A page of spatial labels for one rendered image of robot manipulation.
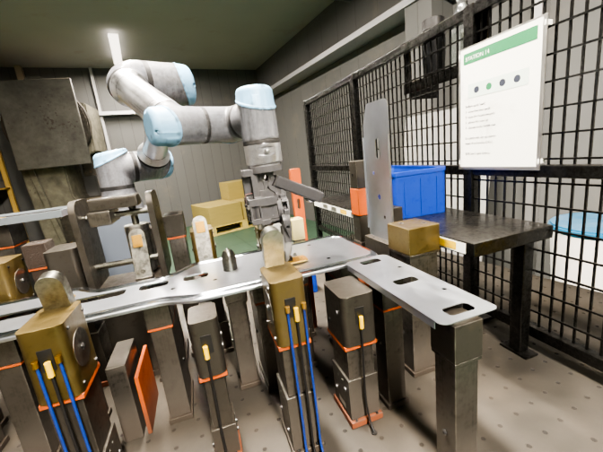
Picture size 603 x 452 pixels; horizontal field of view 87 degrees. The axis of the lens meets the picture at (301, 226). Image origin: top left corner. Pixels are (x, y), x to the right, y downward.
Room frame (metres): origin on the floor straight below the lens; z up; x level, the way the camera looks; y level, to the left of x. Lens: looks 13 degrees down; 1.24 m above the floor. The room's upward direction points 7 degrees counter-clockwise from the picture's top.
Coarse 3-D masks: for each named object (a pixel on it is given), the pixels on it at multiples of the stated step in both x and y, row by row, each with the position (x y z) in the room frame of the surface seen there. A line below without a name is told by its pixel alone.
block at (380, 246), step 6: (366, 240) 0.84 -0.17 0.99; (372, 240) 0.81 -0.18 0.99; (378, 240) 0.78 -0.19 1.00; (384, 240) 0.77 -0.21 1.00; (366, 246) 0.84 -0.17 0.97; (372, 246) 0.81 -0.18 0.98; (378, 246) 0.78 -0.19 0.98; (384, 246) 0.75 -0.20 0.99; (378, 252) 0.79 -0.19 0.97; (384, 252) 0.76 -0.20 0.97; (390, 252) 0.74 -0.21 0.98
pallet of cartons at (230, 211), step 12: (240, 180) 6.37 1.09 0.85; (228, 192) 6.21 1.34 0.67; (240, 192) 6.34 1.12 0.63; (192, 204) 6.16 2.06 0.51; (204, 204) 5.95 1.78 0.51; (216, 204) 5.74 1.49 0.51; (228, 204) 5.66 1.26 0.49; (240, 204) 5.88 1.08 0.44; (204, 216) 5.60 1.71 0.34; (216, 216) 5.49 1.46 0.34; (228, 216) 5.64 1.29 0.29; (240, 216) 5.80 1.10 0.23; (216, 228) 6.00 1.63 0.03; (240, 228) 5.74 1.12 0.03
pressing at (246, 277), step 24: (312, 240) 0.85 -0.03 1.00; (336, 240) 0.82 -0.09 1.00; (192, 264) 0.75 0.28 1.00; (216, 264) 0.74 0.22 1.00; (240, 264) 0.72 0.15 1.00; (312, 264) 0.66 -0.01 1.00; (336, 264) 0.65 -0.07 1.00; (72, 288) 0.68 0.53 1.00; (120, 288) 0.65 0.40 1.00; (168, 288) 0.62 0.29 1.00; (192, 288) 0.60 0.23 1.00; (216, 288) 0.59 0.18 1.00; (240, 288) 0.58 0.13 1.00; (0, 312) 0.59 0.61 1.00; (96, 312) 0.54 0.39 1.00; (120, 312) 0.54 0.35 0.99; (0, 336) 0.49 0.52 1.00
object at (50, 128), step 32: (0, 96) 4.65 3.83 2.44; (32, 96) 4.74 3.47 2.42; (64, 96) 4.84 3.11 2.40; (32, 128) 4.72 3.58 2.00; (64, 128) 4.81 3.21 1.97; (96, 128) 5.47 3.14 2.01; (32, 160) 4.69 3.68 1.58; (64, 160) 4.79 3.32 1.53; (32, 192) 4.92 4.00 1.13; (64, 192) 5.02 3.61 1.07; (64, 224) 4.98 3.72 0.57
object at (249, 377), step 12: (228, 300) 0.66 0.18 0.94; (240, 300) 0.67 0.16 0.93; (240, 312) 0.67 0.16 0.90; (240, 324) 0.67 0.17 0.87; (240, 336) 0.67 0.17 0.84; (240, 348) 0.67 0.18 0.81; (252, 348) 0.68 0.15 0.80; (240, 360) 0.67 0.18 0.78; (252, 360) 0.68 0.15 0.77; (240, 372) 0.67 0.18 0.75; (252, 372) 0.68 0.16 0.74; (240, 384) 0.67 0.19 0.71; (252, 384) 0.67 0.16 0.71
